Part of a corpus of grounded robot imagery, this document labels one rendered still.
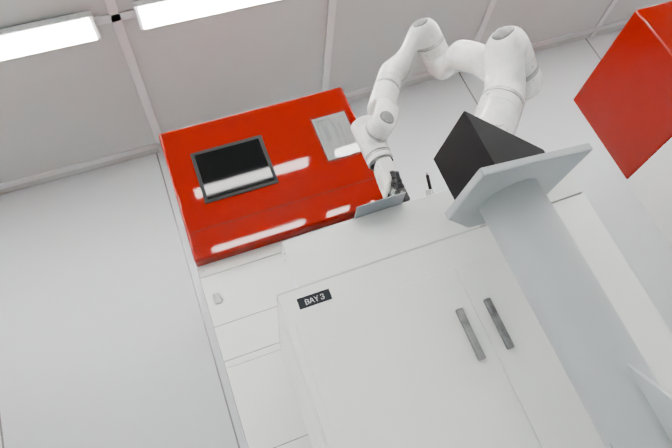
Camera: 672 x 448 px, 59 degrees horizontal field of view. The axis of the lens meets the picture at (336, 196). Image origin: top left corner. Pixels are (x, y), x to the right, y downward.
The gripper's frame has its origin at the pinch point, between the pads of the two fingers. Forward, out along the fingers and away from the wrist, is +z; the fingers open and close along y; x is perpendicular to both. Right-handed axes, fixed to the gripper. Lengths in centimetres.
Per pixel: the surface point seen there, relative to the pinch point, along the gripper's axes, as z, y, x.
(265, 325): 5, -58, -46
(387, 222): 5.5, 4.8, -7.7
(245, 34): -178, -110, -2
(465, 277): 27.8, 5.1, 6.0
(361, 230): 5.4, 4.8, -15.6
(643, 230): -10, -206, 229
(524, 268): 36.2, 30.0, 9.8
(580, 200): 18, 5, 50
